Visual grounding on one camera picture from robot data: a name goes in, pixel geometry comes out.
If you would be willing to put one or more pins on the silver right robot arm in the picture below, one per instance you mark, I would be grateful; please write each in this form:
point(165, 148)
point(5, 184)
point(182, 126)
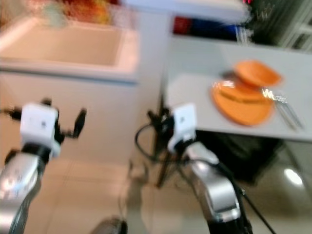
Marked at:
point(219, 190)

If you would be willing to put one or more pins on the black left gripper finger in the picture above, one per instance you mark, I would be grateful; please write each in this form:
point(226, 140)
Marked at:
point(47, 102)
point(81, 122)

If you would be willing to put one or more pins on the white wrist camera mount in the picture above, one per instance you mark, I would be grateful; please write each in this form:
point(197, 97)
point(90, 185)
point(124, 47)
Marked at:
point(184, 124)
point(40, 124)

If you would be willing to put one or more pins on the orange flat plate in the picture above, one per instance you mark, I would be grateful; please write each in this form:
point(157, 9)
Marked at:
point(241, 109)

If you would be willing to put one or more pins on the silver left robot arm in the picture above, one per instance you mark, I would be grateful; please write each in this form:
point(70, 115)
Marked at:
point(17, 183)

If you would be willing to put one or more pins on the blue bag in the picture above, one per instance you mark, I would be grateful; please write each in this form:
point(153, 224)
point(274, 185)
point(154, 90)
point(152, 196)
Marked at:
point(212, 29)

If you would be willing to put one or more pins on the orange red fruit pile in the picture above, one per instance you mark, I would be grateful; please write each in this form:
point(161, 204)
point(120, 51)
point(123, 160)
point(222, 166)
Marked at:
point(87, 9)

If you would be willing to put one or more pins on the black metal table leg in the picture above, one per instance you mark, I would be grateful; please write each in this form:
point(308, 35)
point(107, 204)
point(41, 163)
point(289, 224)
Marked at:
point(161, 165)

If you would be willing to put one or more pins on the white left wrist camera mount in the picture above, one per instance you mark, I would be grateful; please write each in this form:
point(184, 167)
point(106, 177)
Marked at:
point(40, 124)

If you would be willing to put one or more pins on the black bulky bag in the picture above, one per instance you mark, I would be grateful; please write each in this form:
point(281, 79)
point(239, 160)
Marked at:
point(239, 156)

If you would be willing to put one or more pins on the grey robot foot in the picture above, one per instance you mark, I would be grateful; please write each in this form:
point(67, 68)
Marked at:
point(111, 226)

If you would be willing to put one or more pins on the orange bowl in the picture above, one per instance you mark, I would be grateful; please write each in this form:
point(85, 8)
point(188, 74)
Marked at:
point(258, 73)

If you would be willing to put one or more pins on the white cabinet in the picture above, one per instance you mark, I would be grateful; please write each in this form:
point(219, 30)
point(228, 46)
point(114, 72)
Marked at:
point(68, 58)

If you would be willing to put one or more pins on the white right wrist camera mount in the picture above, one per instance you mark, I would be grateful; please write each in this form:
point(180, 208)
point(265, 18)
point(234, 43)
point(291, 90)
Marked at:
point(184, 124)

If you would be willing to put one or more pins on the grey metal cutlery piece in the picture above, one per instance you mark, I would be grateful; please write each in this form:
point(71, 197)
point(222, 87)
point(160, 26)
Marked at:
point(290, 114)

